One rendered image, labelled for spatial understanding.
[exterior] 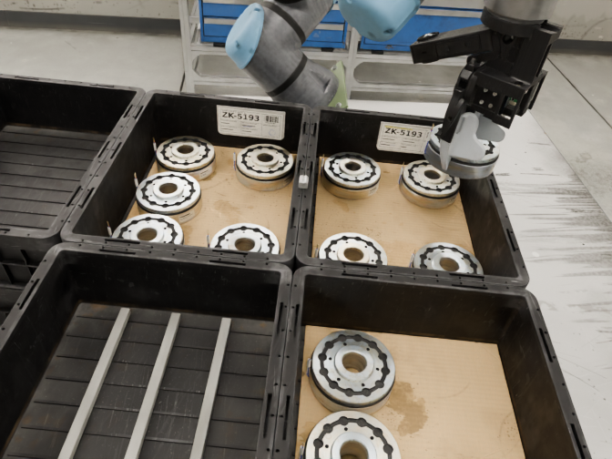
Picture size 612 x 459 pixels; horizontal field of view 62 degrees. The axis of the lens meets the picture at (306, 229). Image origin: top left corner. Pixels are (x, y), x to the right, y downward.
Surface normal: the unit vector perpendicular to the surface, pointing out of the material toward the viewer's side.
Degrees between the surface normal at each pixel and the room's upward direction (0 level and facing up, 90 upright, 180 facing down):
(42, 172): 0
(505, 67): 90
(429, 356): 0
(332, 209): 0
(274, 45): 66
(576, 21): 90
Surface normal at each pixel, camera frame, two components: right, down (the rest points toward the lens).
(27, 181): 0.07, -0.73
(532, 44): -0.65, 0.48
